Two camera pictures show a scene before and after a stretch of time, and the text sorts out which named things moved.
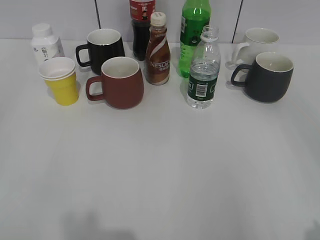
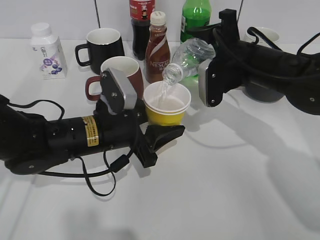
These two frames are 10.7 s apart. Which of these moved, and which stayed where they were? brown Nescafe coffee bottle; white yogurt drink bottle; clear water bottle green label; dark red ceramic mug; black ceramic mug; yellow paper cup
Moved: clear water bottle green label; yellow paper cup
Stayed: dark red ceramic mug; white yogurt drink bottle; black ceramic mug; brown Nescafe coffee bottle
